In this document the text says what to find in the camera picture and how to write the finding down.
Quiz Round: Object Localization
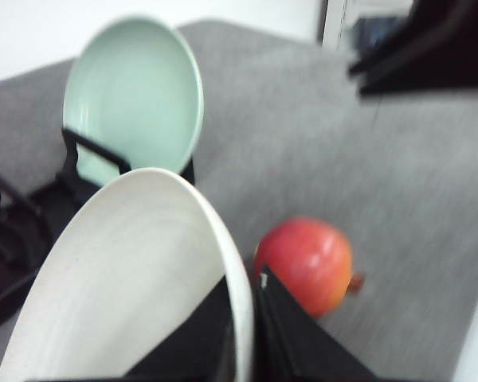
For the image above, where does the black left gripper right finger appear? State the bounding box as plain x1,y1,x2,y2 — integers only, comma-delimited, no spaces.
253,264,377,382

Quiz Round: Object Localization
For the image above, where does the black plate rack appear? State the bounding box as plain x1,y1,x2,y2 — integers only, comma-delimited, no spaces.
0,127,196,318

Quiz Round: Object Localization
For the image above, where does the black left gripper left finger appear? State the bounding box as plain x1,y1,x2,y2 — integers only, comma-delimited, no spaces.
92,275,237,382

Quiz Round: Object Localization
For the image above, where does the red pomegranate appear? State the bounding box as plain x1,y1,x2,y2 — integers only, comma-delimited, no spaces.
255,216,366,318

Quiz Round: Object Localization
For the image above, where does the mint green plate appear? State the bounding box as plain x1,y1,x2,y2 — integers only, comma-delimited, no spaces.
63,15,204,186

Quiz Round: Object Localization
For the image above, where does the white plate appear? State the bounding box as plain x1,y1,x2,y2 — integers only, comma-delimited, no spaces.
0,169,255,382

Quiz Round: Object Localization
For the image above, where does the grey table mat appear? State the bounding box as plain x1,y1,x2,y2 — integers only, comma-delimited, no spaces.
0,22,478,382

